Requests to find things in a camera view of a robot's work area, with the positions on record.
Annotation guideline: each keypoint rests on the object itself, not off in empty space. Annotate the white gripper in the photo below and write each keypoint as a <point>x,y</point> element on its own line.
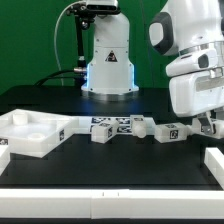
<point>197,93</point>

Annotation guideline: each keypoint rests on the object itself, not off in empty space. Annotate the white square tabletop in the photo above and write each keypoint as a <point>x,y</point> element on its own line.
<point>34,133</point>

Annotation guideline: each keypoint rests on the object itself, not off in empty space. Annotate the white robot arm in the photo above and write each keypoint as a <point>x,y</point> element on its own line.
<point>191,31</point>

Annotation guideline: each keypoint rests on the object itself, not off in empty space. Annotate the white obstacle fence rail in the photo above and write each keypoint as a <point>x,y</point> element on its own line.
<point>119,204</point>

